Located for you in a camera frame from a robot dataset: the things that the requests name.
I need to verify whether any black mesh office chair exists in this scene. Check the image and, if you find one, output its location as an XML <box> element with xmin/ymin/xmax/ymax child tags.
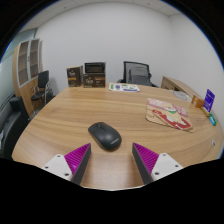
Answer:
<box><xmin>117</xmin><ymin>60</ymin><xmax>159</xmax><ymax>88</ymax></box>

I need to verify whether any white sheet with green purple print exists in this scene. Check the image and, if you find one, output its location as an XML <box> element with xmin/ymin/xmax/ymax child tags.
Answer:
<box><xmin>108</xmin><ymin>82</ymin><xmax>141</xmax><ymax>93</ymax></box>

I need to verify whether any black visitor chair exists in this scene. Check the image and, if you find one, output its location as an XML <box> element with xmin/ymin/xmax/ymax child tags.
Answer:
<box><xmin>30</xmin><ymin>69</ymin><xmax>56</xmax><ymax>104</ymax></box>

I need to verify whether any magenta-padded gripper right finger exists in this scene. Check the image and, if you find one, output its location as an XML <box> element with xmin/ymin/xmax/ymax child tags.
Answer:
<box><xmin>132</xmin><ymin>142</ymin><xmax>184</xmax><ymax>185</ymax></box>

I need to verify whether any white sheet with grey circle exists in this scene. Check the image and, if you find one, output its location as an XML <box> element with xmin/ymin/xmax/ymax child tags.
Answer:
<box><xmin>173</xmin><ymin>90</ymin><xmax>194</xmax><ymax>103</ymax></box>

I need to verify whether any purple sign card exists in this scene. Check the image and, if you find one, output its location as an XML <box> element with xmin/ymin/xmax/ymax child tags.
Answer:
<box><xmin>202</xmin><ymin>88</ymin><xmax>216</xmax><ymax>113</ymax></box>

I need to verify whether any black computer mouse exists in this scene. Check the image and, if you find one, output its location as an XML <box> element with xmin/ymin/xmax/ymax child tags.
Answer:
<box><xmin>87</xmin><ymin>121</ymin><xmax>122</xmax><ymax>151</ymax></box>

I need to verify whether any black leather sofa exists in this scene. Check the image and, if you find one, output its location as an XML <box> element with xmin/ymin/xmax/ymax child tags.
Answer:
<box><xmin>0</xmin><ymin>95</ymin><xmax>30</xmax><ymax>159</ymax></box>

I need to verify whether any wooden shelf unit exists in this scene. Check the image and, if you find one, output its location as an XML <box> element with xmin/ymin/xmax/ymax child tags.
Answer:
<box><xmin>12</xmin><ymin>37</ymin><xmax>44</xmax><ymax>116</ymax></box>

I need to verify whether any wooden side desk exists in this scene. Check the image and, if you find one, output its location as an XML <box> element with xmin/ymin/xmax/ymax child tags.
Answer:
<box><xmin>160</xmin><ymin>75</ymin><xmax>204</xmax><ymax>101</ymax></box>

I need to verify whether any pink and red printed mouse pad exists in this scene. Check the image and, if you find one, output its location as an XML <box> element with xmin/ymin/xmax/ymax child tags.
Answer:
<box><xmin>145</xmin><ymin>97</ymin><xmax>194</xmax><ymax>133</ymax></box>

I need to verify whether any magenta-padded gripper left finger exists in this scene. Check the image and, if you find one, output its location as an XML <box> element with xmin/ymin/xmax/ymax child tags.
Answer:
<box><xmin>42</xmin><ymin>142</ymin><xmax>92</xmax><ymax>186</ymax></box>

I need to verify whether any grey backpack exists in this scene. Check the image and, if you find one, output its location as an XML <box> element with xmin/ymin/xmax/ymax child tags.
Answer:
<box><xmin>128</xmin><ymin>66</ymin><xmax>153</xmax><ymax>87</ymax></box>

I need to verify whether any tall brown carton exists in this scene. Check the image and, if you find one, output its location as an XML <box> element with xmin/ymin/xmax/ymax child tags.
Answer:
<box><xmin>66</xmin><ymin>65</ymin><xmax>84</xmax><ymax>88</ymax></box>

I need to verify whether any teal small box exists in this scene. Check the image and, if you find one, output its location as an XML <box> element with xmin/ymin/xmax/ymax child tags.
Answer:
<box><xmin>208</xmin><ymin>113</ymin><xmax>218</xmax><ymax>127</ymax></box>

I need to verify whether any black carton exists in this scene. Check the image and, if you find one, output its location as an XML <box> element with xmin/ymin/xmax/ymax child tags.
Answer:
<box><xmin>83</xmin><ymin>61</ymin><xmax>107</xmax><ymax>75</ymax></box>

